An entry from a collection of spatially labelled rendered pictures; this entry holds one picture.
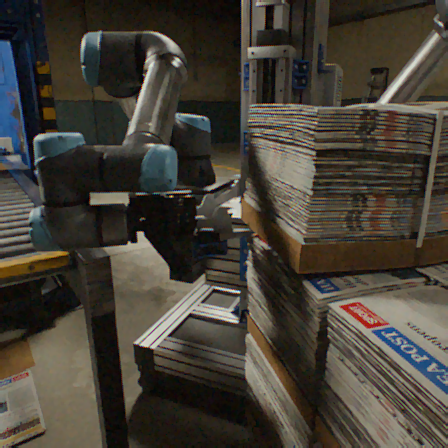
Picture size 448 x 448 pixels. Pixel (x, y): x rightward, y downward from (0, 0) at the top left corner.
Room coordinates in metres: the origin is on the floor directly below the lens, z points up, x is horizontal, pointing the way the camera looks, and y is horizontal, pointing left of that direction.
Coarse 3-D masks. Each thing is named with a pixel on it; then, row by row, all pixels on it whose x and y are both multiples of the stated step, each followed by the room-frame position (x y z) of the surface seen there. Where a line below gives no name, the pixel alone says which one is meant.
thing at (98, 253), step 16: (16, 176) 1.53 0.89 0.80; (32, 192) 1.21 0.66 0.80; (80, 256) 0.65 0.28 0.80; (96, 256) 0.65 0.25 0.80; (80, 272) 0.66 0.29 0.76; (96, 272) 0.64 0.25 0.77; (80, 288) 0.67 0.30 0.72; (96, 288) 0.63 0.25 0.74; (112, 288) 0.65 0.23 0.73; (96, 304) 0.63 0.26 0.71; (112, 304) 0.65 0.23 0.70
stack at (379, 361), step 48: (288, 288) 0.53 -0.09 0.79; (336, 288) 0.46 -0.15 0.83; (384, 288) 0.47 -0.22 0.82; (432, 288) 0.46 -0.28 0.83; (288, 336) 0.52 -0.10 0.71; (336, 336) 0.40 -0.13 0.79; (384, 336) 0.34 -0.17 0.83; (432, 336) 0.34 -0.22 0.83; (336, 384) 0.40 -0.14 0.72; (384, 384) 0.32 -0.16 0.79; (432, 384) 0.27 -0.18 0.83; (288, 432) 0.49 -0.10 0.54; (336, 432) 0.38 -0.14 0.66; (384, 432) 0.31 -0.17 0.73; (432, 432) 0.26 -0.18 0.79
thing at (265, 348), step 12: (252, 324) 0.67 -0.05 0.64; (252, 336) 0.67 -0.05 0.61; (264, 348) 0.61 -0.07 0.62; (276, 360) 0.56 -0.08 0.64; (276, 372) 0.56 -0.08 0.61; (288, 384) 0.51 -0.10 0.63; (300, 396) 0.47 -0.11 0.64; (300, 408) 0.47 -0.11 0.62; (252, 420) 0.65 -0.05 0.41; (312, 420) 0.43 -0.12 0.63; (324, 432) 0.40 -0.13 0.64; (264, 444) 0.59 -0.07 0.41; (324, 444) 0.40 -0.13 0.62; (336, 444) 0.38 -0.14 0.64
